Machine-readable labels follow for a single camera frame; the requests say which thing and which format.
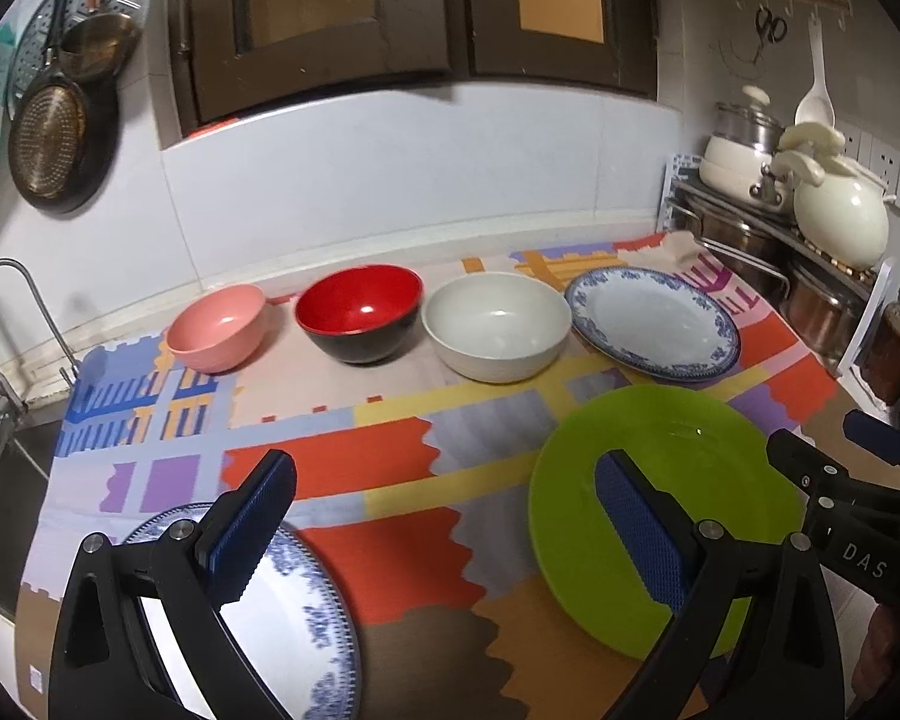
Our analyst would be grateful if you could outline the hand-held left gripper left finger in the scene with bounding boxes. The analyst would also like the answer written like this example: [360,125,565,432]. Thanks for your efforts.
[49,448,299,720]

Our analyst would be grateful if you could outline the red and black bowl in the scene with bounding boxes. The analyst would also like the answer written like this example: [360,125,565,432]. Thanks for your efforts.
[295,265,425,366]

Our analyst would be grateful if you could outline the pink bowl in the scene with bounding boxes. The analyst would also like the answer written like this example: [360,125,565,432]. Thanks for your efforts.
[166,285,269,374]

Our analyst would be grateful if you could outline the white ladle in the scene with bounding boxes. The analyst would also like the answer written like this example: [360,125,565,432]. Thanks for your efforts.
[795,15,835,128]

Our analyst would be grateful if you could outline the person's right forearm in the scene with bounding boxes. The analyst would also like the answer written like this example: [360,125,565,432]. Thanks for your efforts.
[861,601,900,720]

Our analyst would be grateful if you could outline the blue patterned white plate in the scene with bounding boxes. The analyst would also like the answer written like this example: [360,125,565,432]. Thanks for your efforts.
[120,502,362,720]
[565,267,742,383]

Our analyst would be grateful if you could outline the steel pot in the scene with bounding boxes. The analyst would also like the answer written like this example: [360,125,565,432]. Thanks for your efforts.
[694,202,788,278]

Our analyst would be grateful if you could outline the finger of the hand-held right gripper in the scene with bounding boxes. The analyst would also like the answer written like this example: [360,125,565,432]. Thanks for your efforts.
[843,411,900,470]
[766,427,900,522]

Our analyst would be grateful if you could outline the colourful printed tablecloth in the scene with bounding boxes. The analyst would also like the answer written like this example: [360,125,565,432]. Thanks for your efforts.
[15,232,841,720]

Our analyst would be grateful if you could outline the steel sink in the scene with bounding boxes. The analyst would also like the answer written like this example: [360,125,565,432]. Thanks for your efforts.
[0,405,68,616]

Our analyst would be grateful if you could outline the metal pot rack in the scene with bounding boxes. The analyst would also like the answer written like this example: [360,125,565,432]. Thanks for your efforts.
[660,154,897,377]

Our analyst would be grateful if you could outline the cream round pot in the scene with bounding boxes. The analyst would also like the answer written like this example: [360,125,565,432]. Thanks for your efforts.
[776,122,892,271]

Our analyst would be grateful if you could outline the white bowl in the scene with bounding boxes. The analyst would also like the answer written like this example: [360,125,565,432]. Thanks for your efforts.
[421,272,572,383]

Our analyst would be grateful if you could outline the green plate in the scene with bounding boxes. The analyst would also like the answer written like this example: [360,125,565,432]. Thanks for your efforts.
[528,384,805,662]

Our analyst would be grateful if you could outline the cream saucepan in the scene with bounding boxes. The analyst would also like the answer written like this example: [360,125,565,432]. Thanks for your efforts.
[699,131,826,211]

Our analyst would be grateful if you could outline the dark frying pan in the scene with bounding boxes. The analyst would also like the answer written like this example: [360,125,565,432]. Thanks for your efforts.
[7,0,117,215]

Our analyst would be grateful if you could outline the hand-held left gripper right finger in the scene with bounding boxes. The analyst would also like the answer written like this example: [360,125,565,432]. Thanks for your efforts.
[595,448,847,720]

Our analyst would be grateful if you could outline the small brass pan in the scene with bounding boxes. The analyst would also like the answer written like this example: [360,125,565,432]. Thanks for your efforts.
[58,0,142,83]

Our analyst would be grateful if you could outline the copper coloured pot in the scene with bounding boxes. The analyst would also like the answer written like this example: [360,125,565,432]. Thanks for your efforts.
[784,262,871,361]

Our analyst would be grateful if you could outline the black scissors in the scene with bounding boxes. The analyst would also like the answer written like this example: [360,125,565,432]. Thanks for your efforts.
[754,6,788,65]

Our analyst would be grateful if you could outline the glass jar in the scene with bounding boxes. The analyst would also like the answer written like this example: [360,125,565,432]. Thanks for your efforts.
[862,289,900,406]

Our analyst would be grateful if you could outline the glass lid with cream knob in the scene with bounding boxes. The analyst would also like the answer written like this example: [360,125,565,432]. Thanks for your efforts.
[716,85,785,151]

